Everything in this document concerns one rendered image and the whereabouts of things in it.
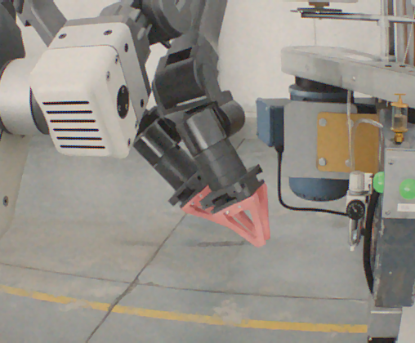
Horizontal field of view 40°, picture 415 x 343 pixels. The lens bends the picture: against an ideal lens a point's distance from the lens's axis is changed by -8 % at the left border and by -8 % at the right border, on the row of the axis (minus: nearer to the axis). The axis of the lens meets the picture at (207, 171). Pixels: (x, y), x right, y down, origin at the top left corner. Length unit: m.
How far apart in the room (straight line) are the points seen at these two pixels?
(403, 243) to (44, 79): 0.57
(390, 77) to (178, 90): 0.38
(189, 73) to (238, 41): 5.34
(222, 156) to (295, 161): 0.47
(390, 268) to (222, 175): 0.30
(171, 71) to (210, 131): 0.10
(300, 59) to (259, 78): 4.92
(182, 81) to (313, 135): 0.50
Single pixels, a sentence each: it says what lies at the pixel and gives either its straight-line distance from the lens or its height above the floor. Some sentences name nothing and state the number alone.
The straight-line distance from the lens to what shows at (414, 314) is 1.17.
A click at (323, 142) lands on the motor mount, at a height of 1.23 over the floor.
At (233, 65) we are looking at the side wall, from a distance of 6.19.
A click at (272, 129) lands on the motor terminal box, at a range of 1.27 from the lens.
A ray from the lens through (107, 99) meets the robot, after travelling 0.60.
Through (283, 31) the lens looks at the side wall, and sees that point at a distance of 6.06.
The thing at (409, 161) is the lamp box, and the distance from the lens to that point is 0.82.
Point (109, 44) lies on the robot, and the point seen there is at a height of 1.50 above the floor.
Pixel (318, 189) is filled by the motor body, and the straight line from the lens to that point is 1.32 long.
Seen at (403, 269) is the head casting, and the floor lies 1.14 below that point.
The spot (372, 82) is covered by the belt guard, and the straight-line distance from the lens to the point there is 1.05.
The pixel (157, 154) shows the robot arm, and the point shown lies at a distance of 0.99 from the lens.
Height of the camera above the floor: 1.55
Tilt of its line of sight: 17 degrees down
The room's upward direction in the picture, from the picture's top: 2 degrees counter-clockwise
